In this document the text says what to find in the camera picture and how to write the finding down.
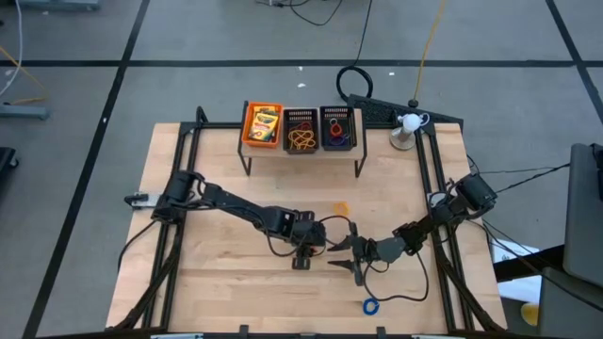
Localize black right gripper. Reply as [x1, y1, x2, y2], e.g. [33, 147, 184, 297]
[327, 222, 381, 286]

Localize yellow rubber band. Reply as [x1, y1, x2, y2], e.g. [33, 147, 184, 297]
[286, 127, 313, 152]
[291, 129, 318, 152]

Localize orange plastic basket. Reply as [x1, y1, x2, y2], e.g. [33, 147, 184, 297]
[241, 102, 285, 150]

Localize black plastic basket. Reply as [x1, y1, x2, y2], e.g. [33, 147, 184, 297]
[282, 107, 321, 155]
[319, 105, 358, 153]

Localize black perforated panel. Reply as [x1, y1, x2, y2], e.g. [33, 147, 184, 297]
[346, 93, 465, 129]

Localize white bulb lamp wooden base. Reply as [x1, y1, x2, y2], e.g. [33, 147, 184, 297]
[388, 112, 431, 152]

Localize white paper box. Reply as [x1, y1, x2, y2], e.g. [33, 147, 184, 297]
[489, 238, 543, 305]

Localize black beam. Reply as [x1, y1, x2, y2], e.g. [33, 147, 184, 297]
[492, 243, 566, 283]

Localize yellow round object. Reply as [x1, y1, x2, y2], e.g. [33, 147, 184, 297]
[520, 302, 541, 328]

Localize gray metal cabinet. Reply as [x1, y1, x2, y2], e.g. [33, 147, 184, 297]
[536, 142, 603, 339]

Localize gray furniture foot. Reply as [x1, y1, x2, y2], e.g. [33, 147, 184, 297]
[0, 102, 50, 121]

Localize black floor object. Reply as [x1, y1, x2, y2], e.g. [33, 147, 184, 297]
[0, 146, 20, 185]

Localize gray furniture base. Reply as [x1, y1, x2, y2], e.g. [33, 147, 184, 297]
[16, 0, 101, 13]

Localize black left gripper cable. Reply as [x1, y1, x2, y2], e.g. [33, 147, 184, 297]
[265, 214, 352, 259]

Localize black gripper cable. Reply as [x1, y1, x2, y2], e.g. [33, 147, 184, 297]
[265, 214, 352, 259]
[362, 251, 431, 302]

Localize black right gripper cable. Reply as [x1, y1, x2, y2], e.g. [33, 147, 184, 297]
[362, 251, 431, 302]

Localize black aluminium table frame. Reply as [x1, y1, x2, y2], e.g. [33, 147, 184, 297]
[112, 105, 508, 333]

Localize black coiled floor cable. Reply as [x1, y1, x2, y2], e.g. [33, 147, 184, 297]
[335, 0, 376, 103]

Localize black left base cable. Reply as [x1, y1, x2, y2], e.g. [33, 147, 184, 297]
[116, 218, 159, 272]

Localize black looped floor cable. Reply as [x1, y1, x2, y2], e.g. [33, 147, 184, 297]
[256, 0, 343, 27]

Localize black right base cables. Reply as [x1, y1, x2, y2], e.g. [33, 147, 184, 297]
[465, 154, 574, 283]

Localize long yellow cable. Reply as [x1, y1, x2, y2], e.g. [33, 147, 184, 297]
[410, 0, 448, 108]

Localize yellow floor cable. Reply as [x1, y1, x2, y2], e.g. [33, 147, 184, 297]
[0, 45, 48, 105]

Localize white floor cable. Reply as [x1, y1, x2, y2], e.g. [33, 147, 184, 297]
[0, 0, 24, 98]

